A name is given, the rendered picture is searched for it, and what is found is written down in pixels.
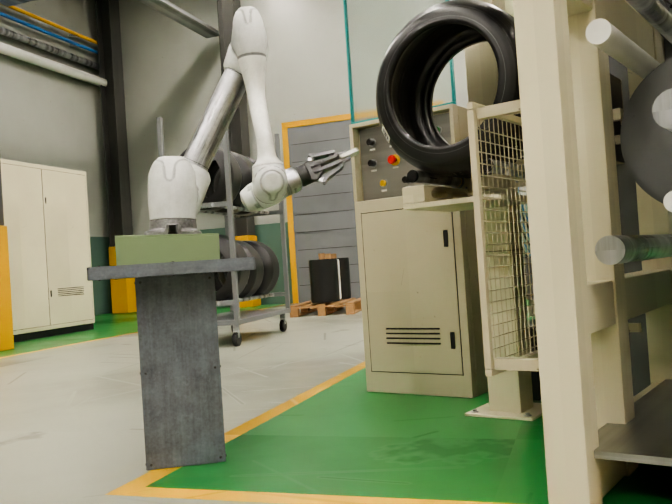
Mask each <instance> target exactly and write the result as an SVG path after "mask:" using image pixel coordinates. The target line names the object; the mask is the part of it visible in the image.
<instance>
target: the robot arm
mask: <svg viewBox="0 0 672 504"><path fill-rule="evenodd" d="M268 53H269V43H268V39H267V35H266V31H265V28H264V25H263V20H262V18H261V16H260V14H259V12H258V10H257V9H255V8H254V7H251V6H246V7H241V8H239V9H238V10H237V11H236V12H235V15H234V19H233V29H232V36H231V43H230V44H229V47H228V51H227V54H226V57H225V60H224V63H223V67H224V72H223V74H222V76H221V78H220V81H219V83H218V85H217V87H216V89H215V91H214V93H213V95H212V97H211V100H210V102H209V104H208V106H207V108H206V110H205V112H204V114H203V116H202V119H201V121H200V123H199V125H198V127H197V129H196V131H195V133H194V135H193V137H192V140H191V142H190V144H189V146H188V148H187V150H186V152H185V154H184V156H183V157H180V156H164V157H159V158H158V159H157V160H156V161H154V163H153V164H152V166H151V169H150V171H149V174H148V209H149V217H150V225H149V231H146V232H144V235H164V234H201V231H200V230H197V223H196V214H197V213H198V212H199V211H200V209H201V206H202V202H203V201H204V198H205V195H206V192H207V190H208V187H209V185H210V182H211V179H210V175H209V173H208V172H207V171H208V169H209V167H210V165H211V163H212V160H213V158H214V156H215V154H216V152H217V150H218V148H219V146H220V143H221V141H222V139H223V137H224V135H225V133H226V131H227V129H228V126H229V124H230V122H231V120H232V118H233V116H234V114H235V112H236V109H237V107H238V105H239V103H240V101H241V99H242V97H243V95H244V92H245V90H246V92H247V97H248V102H249V108H250V112H251V117H252V122H253V126H254V131H255V135H256V141H257V151H258V156H257V161H256V163H255V164H254V165H253V166H252V183H250V184H248V185H247V186H246V187H245V188H244V189H243V190H242V191H241V192H240V198H241V201H242V204H243V205H244V207H245V208H246V209H247V210H248V211H249V212H256V211H261V210H264V209H267V208H269V207H272V206H274V205H276V204H278V203H280V202H281V201H282V200H283V199H285V198H286V197H288V196H291V195H292V194H294V193H297V192H299V191H301V190H302V187H305V186H307V185H309V184H311V183H313V182H318V181H319V182H321V183H323V185H326V183H327V182H328V180H330V179H331V178H332V177H334V176H335V175H336V174H338V173H339V172H340V171H341V170H343V164H344V163H346V162H348V161H350V160H351V157H354V156H356V155H358V154H359V150H358V148H357V147H356V148H354V149H352V150H349V151H347V150H344V151H342V152H340V153H339V152H336V151H335V150H330V151H325V152H321V153H316V154H311V153H309V154H308V161H306V162H305V163H304V164H301V165H299V166H297V167H295V168H294V169H293V168H292V167H290V168H288V169H285V168H284V164H283V162H281V161H280V160H279V159H278V158H277V156H276V152H275V148H274V142H273V137H272V132H271V126H270V120H269V115H268V109H267V103H266V96H265V68H266V61H267V58H268ZM322 158H325V159H323V160H319V161H317V162H316V161H313V160H318V159H322ZM339 158H340V159H339ZM337 159H339V160H337ZM335 160H337V161H335ZM333 161H335V162H333ZM331 162H333V163H331ZM329 163H330V164H329ZM327 164H328V165H327ZM324 165H326V166H324ZM334 168H335V169H334ZM332 169H333V170H332ZM329 170H332V171H331V172H330V173H328V174H327V175H326V176H325V177H322V175H323V174H324V173H326V172H327V171H329ZM321 177H322V178H321Z"/></svg>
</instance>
